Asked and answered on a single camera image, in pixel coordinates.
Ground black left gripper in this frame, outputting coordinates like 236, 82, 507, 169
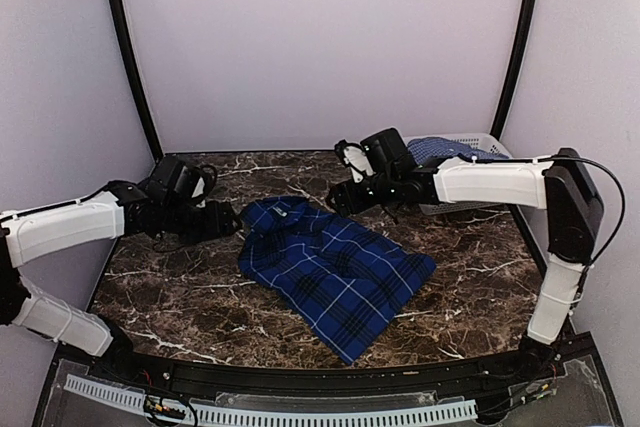
162, 198, 243, 245

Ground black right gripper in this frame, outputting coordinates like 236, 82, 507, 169
325, 170, 399, 217

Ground blue plaid long sleeve shirt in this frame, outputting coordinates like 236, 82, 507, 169
238, 196, 436, 365

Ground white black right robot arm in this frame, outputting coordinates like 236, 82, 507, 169
327, 142, 627, 381

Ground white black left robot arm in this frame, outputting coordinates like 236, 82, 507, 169
1, 181, 240, 383

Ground blue small-check shirt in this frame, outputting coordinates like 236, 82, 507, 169
407, 137, 509, 165

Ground white plastic laundry basket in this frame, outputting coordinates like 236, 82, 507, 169
405, 131, 512, 217

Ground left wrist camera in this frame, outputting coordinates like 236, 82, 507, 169
143, 155, 218, 208

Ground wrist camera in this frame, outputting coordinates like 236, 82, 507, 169
143, 155, 218, 208
334, 127, 417, 183

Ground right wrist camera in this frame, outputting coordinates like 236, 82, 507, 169
334, 127, 417, 183

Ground white slotted cable duct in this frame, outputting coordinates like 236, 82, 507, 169
64, 374, 478, 426

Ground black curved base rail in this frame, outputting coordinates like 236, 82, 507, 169
59, 331, 601, 403

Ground black frame post right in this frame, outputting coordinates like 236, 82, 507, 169
490, 0, 536, 139

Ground black frame post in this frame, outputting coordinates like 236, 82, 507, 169
108, 0, 164, 162
490, 0, 536, 139

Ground black frame post left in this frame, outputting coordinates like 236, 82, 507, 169
108, 0, 164, 162

